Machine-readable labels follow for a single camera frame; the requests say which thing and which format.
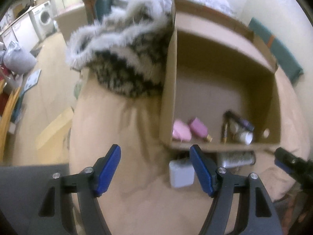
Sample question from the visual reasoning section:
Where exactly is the silver glitter cylinder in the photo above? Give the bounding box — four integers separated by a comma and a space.
216, 151, 256, 169

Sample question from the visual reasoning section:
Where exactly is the white charger adapter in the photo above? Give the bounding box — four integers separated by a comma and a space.
169, 159, 195, 188

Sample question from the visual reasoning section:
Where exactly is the beige bed cover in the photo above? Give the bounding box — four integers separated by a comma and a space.
68, 66, 304, 235

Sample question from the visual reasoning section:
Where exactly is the brown cardboard box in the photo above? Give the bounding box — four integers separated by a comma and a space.
159, 0, 281, 152

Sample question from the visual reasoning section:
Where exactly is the shaggy black and white blanket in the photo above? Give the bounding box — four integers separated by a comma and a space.
66, 0, 173, 98

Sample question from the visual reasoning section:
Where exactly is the wooden chair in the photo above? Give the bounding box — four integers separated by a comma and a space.
0, 87, 21, 164

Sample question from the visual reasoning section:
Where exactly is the teal cushion orange stripe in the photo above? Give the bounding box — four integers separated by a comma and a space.
248, 18, 304, 85

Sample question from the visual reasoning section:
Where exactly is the grey stuffed bag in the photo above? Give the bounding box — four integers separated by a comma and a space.
3, 41, 37, 75

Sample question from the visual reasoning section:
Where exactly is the white pill bottle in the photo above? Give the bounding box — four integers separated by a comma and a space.
233, 131, 253, 145

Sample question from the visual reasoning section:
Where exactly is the teal armchair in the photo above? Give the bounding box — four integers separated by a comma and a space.
82, 0, 113, 24

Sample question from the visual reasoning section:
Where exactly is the pink cloud-shaped case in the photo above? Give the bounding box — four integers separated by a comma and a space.
172, 119, 192, 142

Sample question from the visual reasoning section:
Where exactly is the black tube red label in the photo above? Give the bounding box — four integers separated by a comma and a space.
224, 110, 255, 132

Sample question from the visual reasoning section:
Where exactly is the white washing machine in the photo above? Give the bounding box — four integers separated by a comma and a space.
29, 1, 56, 42

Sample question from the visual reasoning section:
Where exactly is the pink rectangular bottle gold cap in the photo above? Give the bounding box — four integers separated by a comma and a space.
188, 117, 212, 142

